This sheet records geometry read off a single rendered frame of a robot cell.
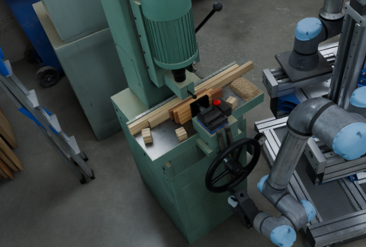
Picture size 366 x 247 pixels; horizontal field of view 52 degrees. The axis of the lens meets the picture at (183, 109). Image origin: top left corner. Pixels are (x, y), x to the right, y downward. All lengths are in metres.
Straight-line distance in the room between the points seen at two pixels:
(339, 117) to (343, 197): 1.16
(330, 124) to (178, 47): 0.59
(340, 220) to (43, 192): 1.89
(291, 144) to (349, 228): 0.96
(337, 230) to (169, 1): 1.46
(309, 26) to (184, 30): 0.73
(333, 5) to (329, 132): 0.88
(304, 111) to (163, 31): 0.55
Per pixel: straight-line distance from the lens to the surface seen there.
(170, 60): 1.41
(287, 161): 1.33
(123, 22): 1.54
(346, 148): 1.14
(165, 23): 1.31
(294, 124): 1.23
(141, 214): 2.46
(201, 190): 1.92
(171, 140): 1.58
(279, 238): 1.35
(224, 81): 1.76
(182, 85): 1.55
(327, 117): 1.16
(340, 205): 2.23
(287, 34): 3.60
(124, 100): 1.95
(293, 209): 1.41
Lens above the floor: 2.12
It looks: 46 degrees down
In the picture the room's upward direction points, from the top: 11 degrees counter-clockwise
